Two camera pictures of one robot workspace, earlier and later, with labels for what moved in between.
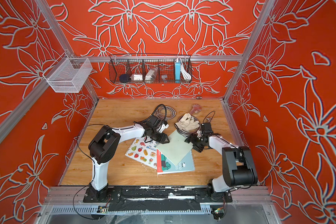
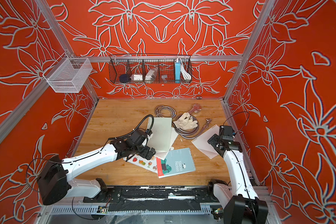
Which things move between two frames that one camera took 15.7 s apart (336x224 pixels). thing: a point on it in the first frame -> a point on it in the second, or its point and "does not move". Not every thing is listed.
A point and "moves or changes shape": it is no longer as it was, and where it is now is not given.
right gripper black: x=192 y=138 -> x=213 y=139
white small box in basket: x=137 y=77 does not move
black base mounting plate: x=181 y=199 does not move
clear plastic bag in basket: x=151 y=75 does not move
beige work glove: x=186 y=123 does not move
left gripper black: x=163 y=139 -> x=145 y=154
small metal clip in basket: x=163 y=77 does not move
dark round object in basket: x=124 y=78 does not move
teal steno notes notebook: x=164 y=166 moves or changes shape
